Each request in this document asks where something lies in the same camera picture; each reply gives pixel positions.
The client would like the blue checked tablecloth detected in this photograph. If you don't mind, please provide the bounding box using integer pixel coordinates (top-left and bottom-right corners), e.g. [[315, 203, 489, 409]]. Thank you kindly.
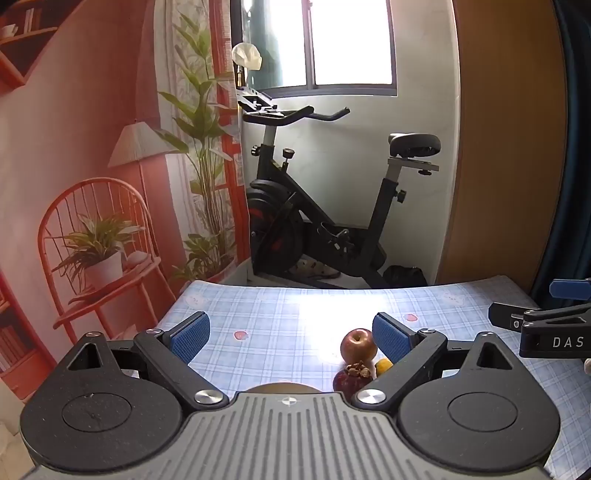
[[157, 275, 591, 480]]

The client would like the black exercise bike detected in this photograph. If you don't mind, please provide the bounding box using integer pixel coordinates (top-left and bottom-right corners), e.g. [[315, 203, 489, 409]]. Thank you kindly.
[[235, 85, 441, 290]]

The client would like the red apple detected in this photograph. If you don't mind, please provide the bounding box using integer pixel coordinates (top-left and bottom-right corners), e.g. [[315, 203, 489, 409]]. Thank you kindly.
[[340, 328, 378, 362]]

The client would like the red room wall poster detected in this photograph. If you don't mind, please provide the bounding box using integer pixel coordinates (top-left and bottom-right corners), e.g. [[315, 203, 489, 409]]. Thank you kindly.
[[0, 0, 252, 416]]

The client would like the dark purple mangosteen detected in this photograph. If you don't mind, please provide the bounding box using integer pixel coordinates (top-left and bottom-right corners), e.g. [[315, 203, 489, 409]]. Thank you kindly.
[[333, 362, 374, 394]]

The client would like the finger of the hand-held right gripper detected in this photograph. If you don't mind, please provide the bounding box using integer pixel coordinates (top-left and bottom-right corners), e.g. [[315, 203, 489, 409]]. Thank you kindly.
[[549, 279, 591, 299], [488, 302, 591, 331]]

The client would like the beige round plate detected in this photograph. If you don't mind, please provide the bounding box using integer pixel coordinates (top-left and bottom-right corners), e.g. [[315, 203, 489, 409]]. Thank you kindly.
[[244, 381, 324, 394]]

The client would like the window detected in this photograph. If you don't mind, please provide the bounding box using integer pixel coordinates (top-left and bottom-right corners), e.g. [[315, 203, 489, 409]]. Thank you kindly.
[[230, 0, 398, 99]]

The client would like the black bag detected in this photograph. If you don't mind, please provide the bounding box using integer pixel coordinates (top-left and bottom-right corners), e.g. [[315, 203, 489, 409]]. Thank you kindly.
[[383, 265, 428, 289]]

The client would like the brown wooden wardrobe panel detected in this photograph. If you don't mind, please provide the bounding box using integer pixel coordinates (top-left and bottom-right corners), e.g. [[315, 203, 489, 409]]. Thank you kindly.
[[436, 0, 570, 296]]

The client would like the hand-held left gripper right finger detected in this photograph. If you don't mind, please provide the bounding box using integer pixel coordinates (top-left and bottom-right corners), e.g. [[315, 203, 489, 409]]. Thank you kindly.
[[353, 312, 514, 414]]

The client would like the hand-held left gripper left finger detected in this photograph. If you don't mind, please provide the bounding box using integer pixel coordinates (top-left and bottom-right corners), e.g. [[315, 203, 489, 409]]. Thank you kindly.
[[67, 312, 230, 412]]

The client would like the white cloth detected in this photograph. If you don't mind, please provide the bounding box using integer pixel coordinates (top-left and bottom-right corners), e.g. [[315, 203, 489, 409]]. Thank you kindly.
[[232, 42, 263, 71]]

